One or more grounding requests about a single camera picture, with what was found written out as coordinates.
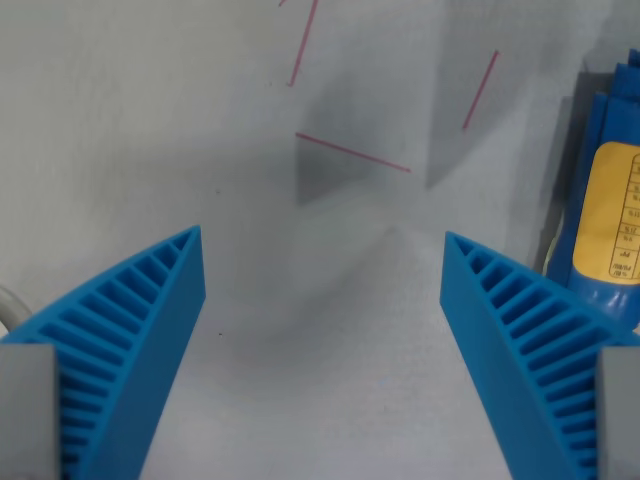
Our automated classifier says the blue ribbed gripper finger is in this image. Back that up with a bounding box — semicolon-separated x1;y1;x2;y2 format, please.
439;231;640;480
0;225;207;480

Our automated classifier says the clear tape roll white core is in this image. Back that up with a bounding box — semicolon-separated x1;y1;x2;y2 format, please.
0;284;32;337

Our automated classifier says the blue and yellow tube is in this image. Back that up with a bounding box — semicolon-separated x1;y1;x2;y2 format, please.
542;48;640;334

